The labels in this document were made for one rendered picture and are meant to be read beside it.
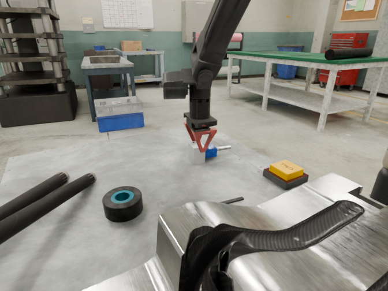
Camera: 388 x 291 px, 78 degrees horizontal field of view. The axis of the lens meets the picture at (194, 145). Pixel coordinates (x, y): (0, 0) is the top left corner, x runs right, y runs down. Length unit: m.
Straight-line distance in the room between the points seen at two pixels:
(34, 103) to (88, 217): 3.58
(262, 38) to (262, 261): 7.91
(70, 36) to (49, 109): 2.84
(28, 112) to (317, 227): 3.98
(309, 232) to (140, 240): 0.28
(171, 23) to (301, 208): 6.57
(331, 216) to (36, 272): 0.47
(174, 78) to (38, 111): 3.58
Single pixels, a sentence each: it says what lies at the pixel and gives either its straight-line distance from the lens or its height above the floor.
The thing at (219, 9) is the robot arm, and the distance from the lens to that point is 0.51.
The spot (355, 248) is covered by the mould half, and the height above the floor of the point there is 0.88.
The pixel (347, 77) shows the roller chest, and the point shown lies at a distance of 6.66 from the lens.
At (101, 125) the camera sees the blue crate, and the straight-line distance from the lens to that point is 3.38.
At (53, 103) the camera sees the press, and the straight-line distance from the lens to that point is 4.05.
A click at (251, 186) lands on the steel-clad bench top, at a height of 0.80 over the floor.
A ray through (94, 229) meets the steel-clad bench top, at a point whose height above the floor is 0.80.
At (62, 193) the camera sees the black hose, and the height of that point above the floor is 0.85.
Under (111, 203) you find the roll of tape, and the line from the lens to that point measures 0.52.
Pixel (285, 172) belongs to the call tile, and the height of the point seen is 0.84.
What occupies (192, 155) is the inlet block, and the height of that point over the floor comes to 0.83.
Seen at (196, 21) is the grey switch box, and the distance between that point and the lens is 6.72.
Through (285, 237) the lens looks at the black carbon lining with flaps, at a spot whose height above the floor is 0.88.
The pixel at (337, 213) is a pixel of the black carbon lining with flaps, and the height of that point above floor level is 0.88.
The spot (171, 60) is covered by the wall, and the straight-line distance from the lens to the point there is 6.85.
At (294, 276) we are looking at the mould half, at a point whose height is 0.92.
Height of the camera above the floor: 1.14
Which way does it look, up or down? 24 degrees down
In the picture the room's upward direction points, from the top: straight up
